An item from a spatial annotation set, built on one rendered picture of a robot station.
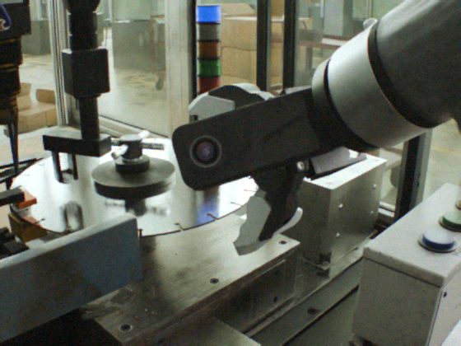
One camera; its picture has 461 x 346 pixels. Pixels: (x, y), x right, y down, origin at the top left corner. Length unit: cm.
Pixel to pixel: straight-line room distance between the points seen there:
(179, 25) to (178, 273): 73
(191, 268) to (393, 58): 43
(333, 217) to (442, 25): 55
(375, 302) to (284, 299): 15
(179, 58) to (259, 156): 91
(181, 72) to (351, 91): 95
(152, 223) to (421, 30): 36
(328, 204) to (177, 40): 64
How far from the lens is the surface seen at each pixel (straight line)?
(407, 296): 60
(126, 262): 44
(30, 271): 40
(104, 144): 56
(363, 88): 29
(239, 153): 33
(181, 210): 55
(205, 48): 87
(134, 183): 60
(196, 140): 33
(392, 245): 61
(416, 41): 27
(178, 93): 125
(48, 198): 61
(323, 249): 79
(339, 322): 72
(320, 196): 76
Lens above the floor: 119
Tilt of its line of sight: 21 degrees down
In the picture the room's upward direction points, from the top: straight up
